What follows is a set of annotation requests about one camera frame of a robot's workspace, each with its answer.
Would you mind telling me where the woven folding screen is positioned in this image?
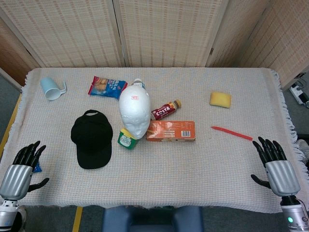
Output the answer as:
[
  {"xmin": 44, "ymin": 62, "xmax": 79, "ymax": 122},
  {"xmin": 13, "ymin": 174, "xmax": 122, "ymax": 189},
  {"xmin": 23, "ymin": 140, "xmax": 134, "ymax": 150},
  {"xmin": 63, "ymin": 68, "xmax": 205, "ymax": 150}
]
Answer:
[{"xmin": 0, "ymin": 0, "xmax": 309, "ymax": 91}]

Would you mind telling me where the blue snack bag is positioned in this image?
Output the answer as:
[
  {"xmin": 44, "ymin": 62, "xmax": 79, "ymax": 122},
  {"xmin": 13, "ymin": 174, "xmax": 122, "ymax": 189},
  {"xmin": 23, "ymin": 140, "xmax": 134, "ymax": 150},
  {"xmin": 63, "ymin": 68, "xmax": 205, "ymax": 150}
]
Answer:
[{"xmin": 87, "ymin": 75, "xmax": 128, "ymax": 100}]

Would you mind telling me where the white shoe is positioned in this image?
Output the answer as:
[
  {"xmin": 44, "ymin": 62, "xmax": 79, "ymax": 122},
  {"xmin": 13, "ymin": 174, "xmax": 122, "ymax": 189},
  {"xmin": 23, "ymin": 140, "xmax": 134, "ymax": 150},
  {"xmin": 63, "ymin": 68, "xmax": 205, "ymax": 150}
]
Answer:
[
  {"xmin": 295, "ymin": 139, "xmax": 309, "ymax": 165},
  {"xmin": 14, "ymin": 205, "xmax": 27, "ymax": 230}
]

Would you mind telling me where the white foam mannequin head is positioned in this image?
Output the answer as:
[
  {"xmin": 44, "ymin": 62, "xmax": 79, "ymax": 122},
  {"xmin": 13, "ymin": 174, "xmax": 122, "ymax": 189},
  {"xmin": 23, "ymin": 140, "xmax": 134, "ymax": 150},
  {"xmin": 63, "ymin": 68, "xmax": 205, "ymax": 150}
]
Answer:
[{"xmin": 119, "ymin": 85, "xmax": 152, "ymax": 140}]

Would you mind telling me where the white power strip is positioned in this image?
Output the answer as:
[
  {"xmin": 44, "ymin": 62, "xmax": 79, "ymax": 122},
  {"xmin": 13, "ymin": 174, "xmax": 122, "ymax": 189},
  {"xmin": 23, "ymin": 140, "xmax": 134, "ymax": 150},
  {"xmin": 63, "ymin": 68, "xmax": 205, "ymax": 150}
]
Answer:
[{"xmin": 289, "ymin": 82, "xmax": 309, "ymax": 105}]

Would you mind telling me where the Costa coffee bottle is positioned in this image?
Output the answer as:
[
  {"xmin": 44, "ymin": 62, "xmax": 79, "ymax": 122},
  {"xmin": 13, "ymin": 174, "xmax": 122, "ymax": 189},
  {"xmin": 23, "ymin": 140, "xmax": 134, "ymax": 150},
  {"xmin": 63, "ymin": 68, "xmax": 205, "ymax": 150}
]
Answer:
[{"xmin": 151, "ymin": 99, "xmax": 183, "ymax": 121}]

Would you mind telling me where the orange biscuit box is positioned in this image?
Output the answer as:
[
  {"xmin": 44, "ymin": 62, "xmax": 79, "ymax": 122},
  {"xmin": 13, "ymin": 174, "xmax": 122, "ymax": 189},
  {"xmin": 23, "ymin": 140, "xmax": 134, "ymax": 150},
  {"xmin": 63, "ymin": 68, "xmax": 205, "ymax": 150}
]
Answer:
[{"xmin": 145, "ymin": 120, "xmax": 196, "ymax": 143}]

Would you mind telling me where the white woven tablecloth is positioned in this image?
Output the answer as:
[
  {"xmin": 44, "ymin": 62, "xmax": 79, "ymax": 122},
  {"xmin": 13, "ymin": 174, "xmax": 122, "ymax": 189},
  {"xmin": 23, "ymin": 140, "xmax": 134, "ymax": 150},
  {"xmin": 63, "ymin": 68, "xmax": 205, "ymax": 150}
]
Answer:
[{"xmin": 0, "ymin": 67, "xmax": 305, "ymax": 215}]

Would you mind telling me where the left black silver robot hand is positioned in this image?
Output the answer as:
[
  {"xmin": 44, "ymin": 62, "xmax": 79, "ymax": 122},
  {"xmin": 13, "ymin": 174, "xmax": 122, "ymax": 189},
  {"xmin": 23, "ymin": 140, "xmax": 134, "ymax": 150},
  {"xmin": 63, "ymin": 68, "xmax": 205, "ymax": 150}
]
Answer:
[{"xmin": 0, "ymin": 141, "xmax": 50, "ymax": 201}]

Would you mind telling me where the light blue plastic cup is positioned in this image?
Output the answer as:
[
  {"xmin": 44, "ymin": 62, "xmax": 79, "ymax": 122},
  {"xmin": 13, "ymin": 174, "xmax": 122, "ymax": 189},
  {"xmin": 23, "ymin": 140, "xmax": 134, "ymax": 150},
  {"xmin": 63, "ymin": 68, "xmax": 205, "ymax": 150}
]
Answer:
[{"xmin": 40, "ymin": 77, "xmax": 67, "ymax": 101}]

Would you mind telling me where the black baseball cap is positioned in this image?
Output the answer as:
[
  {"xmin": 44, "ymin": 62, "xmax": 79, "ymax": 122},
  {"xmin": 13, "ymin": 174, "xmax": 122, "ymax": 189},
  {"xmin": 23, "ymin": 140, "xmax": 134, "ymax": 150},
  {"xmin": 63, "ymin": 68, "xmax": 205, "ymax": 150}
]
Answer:
[{"xmin": 70, "ymin": 110, "xmax": 113, "ymax": 170}]

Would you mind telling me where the yellow sponge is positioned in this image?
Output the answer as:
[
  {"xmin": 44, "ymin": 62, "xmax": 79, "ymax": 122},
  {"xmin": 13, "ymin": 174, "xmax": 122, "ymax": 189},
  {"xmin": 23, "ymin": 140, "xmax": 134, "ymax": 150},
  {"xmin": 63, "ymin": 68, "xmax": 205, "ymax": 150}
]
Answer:
[{"xmin": 209, "ymin": 91, "xmax": 232, "ymax": 108}]

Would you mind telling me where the green tub with yellow lid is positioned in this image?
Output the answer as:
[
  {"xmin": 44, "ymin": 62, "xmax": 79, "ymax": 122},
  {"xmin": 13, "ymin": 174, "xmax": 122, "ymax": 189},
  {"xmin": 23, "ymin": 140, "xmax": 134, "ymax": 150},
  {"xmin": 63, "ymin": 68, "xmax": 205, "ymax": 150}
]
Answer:
[{"xmin": 117, "ymin": 128, "xmax": 139, "ymax": 151}]

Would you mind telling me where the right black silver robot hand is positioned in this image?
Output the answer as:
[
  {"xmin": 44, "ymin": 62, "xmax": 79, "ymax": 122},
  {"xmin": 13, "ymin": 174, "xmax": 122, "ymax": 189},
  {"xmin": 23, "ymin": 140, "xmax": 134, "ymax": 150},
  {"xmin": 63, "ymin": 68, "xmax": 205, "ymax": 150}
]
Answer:
[{"xmin": 250, "ymin": 136, "xmax": 301, "ymax": 197}]

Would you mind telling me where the red pen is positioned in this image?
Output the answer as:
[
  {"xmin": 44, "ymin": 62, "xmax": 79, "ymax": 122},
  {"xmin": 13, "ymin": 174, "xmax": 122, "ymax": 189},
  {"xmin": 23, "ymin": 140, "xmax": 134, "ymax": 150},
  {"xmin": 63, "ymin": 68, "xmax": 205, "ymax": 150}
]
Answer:
[{"xmin": 211, "ymin": 126, "xmax": 253, "ymax": 141}]

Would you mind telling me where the blue padded seat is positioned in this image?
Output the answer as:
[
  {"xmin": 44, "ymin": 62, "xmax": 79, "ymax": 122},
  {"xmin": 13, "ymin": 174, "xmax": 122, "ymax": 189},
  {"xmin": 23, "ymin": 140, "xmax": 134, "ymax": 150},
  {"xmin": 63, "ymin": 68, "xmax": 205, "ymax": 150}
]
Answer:
[{"xmin": 102, "ymin": 205, "xmax": 205, "ymax": 232}]

